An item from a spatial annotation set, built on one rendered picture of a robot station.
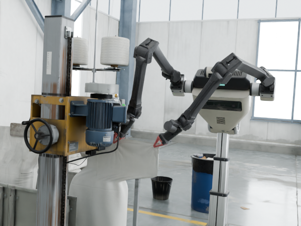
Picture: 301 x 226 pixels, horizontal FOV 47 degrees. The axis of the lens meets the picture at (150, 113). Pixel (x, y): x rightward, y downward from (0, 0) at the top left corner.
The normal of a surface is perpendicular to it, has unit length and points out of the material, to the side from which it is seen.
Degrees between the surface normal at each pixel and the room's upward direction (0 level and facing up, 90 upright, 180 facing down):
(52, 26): 90
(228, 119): 130
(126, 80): 90
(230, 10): 90
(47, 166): 90
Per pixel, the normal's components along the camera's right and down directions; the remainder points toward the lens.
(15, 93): 0.93, 0.07
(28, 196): -0.38, 0.03
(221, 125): -0.32, 0.66
